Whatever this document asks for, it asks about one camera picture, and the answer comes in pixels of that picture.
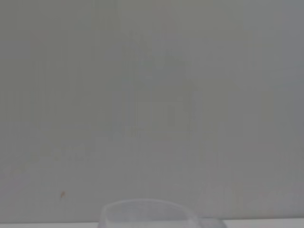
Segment clear plastic measuring cup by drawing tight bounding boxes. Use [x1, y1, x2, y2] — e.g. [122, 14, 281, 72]
[97, 198, 225, 228]

